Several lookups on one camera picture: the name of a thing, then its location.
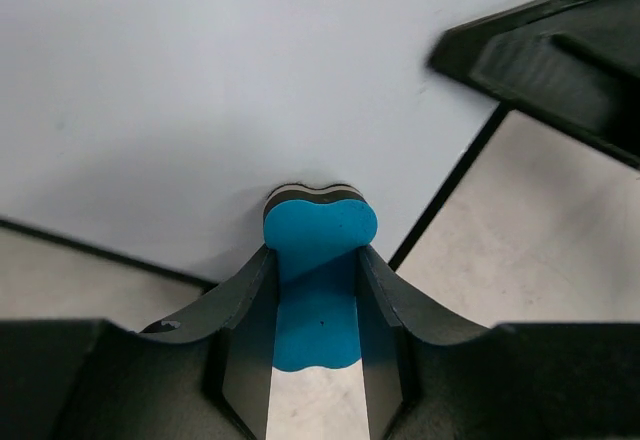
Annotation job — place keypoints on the blue whiteboard eraser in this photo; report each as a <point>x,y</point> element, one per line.
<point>316,233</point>

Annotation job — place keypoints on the black framed whiteboard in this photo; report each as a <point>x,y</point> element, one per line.
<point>156,128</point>

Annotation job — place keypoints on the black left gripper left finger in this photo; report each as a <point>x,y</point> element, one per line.
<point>238,320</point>

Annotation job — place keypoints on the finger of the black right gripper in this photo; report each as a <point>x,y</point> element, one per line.
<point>571,64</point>

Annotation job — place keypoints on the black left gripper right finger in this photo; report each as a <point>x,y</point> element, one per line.
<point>425,367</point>

